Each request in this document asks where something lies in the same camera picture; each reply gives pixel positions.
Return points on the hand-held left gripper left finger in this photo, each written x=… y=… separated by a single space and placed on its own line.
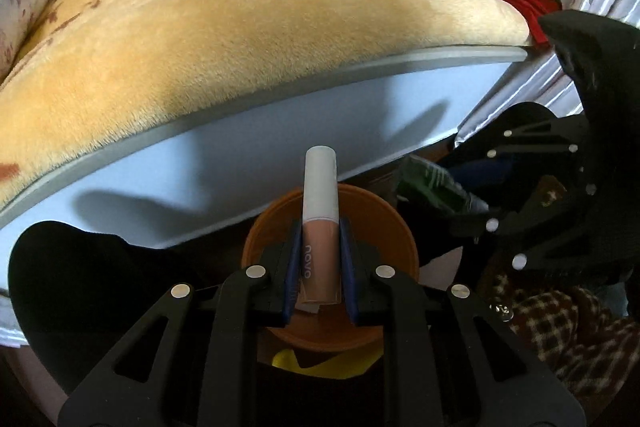
x=291 y=274

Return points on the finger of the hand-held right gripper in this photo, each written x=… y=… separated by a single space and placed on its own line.
x=545 y=232
x=530 y=127

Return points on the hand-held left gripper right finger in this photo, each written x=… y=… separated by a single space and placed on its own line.
x=348 y=274

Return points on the orange plastic bin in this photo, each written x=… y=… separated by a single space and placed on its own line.
x=385 y=232

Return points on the pink lip gloss tube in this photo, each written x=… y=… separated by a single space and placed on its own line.
x=320 y=212

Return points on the green striped packet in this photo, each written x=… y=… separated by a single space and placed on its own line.
x=430 y=187

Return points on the yellow plastic bag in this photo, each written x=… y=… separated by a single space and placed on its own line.
x=320 y=364

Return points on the brown checked fabric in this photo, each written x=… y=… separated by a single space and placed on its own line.
x=565 y=337

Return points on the white bed base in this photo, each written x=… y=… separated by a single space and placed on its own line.
x=250 y=147

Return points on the yellow floral plush blanket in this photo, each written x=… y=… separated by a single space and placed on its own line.
x=240 y=27

